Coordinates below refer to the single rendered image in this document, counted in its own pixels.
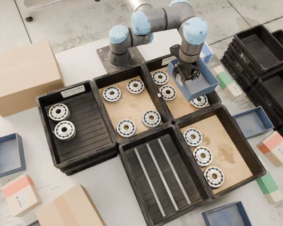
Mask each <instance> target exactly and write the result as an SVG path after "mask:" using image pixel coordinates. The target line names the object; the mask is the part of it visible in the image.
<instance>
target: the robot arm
mask: <svg viewBox="0 0 283 226"><path fill-rule="evenodd" d="M125 2H126V4H127V6H128V7H129V9H130V11H131V13H132V14H131V26H132V27H126V26H125V25H116V26H114V27H112V28H111V30H110V31H109V42H110V51H109V53H108V60H109V62H110V63H111V64H112V65H115V66H124V65H127V64H128V63H129V62H130V60H131V54H130V51H129V49H128V48H130V47H135V46H140V45H147V44H150V43H151V42H152V41H153V38H154V32H160V31H165V30H172V29H177V31H178V33H179V34H180V36H181V39H182V41H181V45H179V44H176V45H173V46H172V47H170V48H169V49H170V53H171V54H172V55H174V56H175V57H176V58H177V59H179V62H177V63H176V64H175V66H174V68H173V71H172V75H173V77H174V78H175V80H176V81H177V82H178V83H179V84H180V85H181V86H183V85H184V83H185V81H188V82H189V83H191V80H192V81H193V80H195V79H196V78H199V75H200V72H201V71H200V69H199V68H198V67H199V66H200V63H199V62H198V59H199V56H200V53H201V51H202V48H203V44H204V42H205V39H206V37H207V32H208V24H207V22H206V21H205V20H203V19H202V18H200V17H196V15H195V13H194V11H193V9H192V6H191V5H190V3H189V2H188V1H187V0H173V1H172V2H171V3H170V4H169V6H168V7H163V8H157V9H154V8H153V0H125ZM198 73H199V74H198ZM197 74H198V75H197Z"/></svg>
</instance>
